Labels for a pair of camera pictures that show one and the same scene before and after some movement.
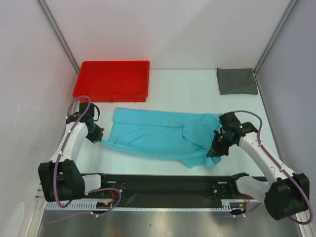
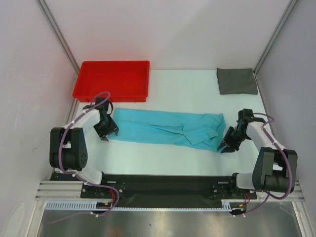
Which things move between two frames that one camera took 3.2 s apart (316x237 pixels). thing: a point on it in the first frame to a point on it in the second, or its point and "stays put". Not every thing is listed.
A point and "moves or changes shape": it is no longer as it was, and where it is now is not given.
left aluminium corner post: [59, 32] stays put
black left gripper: [98, 137] to [112, 128]
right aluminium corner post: [274, 37] stays put
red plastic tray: [113, 81] stays put
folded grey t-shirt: [236, 81] stays put
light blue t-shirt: [185, 137] moves or changes shape
